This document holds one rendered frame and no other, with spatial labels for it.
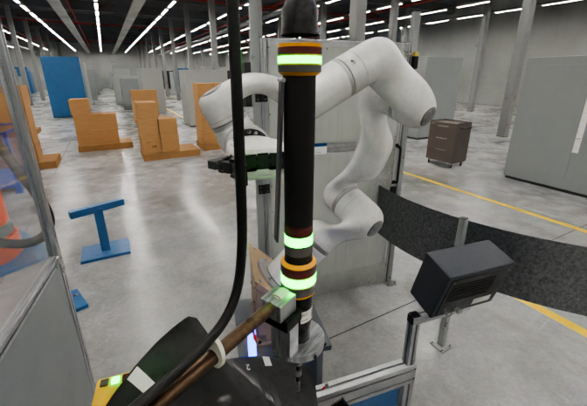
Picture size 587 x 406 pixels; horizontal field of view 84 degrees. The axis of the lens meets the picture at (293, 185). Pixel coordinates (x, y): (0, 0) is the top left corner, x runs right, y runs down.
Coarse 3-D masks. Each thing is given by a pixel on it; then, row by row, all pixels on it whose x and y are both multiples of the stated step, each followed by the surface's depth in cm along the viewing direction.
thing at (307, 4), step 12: (288, 0) 30; (300, 0) 29; (312, 0) 30; (288, 12) 30; (300, 12) 30; (312, 12) 30; (288, 24) 30; (300, 24) 30; (312, 24) 30; (288, 36) 33; (300, 36) 33; (312, 36) 33; (300, 300) 40; (300, 324) 41; (300, 336) 42
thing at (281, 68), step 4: (280, 68) 32; (284, 68) 31; (288, 68) 31; (292, 68) 31; (296, 68) 31; (300, 68) 31; (304, 68) 31; (308, 68) 31; (312, 68) 31; (316, 68) 31; (320, 68) 32
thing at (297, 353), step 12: (276, 288) 39; (264, 300) 37; (276, 300) 37; (288, 300) 37; (276, 312) 36; (288, 312) 37; (300, 312) 38; (276, 324) 38; (288, 324) 37; (312, 324) 45; (276, 336) 40; (288, 336) 39; (312, 336) 43; (276, 348) 41; (288, 348) 39; (300, 348) 41; (312, 348) 41; (288, 360) 41; (300, 360) 40; (312, 360) 41
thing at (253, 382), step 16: (240, 368) 70; (256, 368) 71; (272, 368) 73; (288, 368) 74; (304, 368) 76; (256, 384) 67; (272, 384) 68; (288, 384) 68; (304, 384) 70; (256, 400) 64; (272, 400) 64; (288, 400) 64; (304, 400) 65
